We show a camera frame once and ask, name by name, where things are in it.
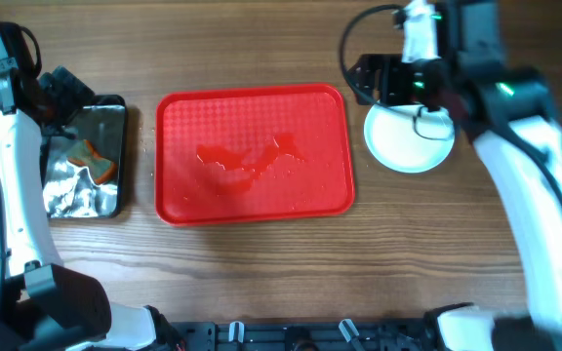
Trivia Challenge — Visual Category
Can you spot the light blue plate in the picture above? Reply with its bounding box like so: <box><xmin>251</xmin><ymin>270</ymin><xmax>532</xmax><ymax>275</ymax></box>
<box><xmin>363</xmin><ymin>104</ymin><xmax>456</xmax><ymax>174</ymax></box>

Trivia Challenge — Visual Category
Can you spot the orange green sponge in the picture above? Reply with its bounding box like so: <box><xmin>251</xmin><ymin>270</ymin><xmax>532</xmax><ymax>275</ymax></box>
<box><xmin>66</xmin><ymin>139</ymin><xmax>117</xmax><ymax>185</ymax></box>

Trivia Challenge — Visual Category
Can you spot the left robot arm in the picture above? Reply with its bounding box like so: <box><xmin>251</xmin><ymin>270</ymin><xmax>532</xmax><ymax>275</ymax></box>
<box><xmin>0</xmin><ymin>21</ymin><xmax>186</xmax><ymax>350</ymax></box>

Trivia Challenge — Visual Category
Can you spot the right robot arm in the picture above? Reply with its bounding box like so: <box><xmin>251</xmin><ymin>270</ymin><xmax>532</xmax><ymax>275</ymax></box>
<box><xmin>341</xmin><ymin>1</ymin><xmax>562</xmax><ymax>350</ymax></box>

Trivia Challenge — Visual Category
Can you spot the black water tray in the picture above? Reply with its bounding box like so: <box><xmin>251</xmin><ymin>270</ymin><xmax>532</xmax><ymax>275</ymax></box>
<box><xmin>40</xmin><ymin>95</ymin><xmax>129</xmax><ymax>219</ymax></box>

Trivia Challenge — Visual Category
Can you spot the red plastic tray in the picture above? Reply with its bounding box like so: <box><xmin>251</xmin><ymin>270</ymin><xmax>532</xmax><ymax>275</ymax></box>
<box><xmin>154</xmin><ymin>83</ymin><xmax>355</xmax><ymax>226</ymax></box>

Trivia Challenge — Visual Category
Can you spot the black mounting rail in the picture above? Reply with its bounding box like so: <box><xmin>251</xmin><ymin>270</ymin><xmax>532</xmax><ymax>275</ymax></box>
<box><xmin>172</xmin><ymin>318</ymin><xmax>442</xmax><ymax>351</ymax></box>

